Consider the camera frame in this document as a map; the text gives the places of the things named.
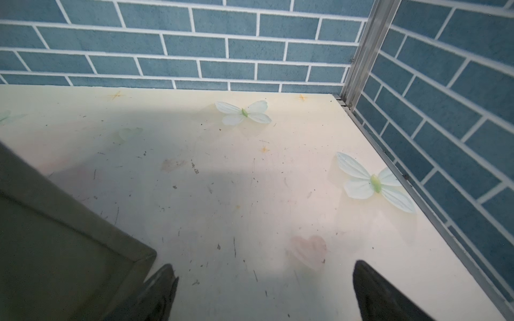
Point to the olive green canvas tote bag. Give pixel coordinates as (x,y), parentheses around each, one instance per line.
(60,260)

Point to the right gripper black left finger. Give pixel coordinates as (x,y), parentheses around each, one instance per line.
(152,301)

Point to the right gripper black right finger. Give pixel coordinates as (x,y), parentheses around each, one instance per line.
(379,300)

